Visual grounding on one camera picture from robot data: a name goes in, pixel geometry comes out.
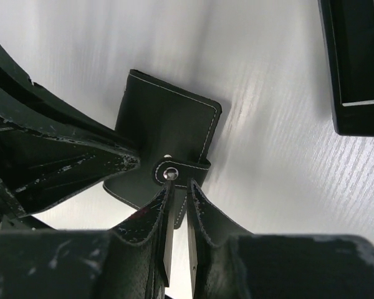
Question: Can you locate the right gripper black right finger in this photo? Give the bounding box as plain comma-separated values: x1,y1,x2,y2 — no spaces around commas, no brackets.
186,180,374,298

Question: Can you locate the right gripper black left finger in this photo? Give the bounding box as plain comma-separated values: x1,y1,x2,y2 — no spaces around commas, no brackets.
0,181,175,298

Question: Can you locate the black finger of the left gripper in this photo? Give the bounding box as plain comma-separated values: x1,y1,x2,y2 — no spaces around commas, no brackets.
0,45,140,223

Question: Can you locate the black leather card holder wallet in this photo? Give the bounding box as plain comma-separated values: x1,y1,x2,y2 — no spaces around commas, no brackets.
103,69,222,229

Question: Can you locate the black plastic card tray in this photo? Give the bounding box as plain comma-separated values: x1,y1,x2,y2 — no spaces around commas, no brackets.
318,0,374,137

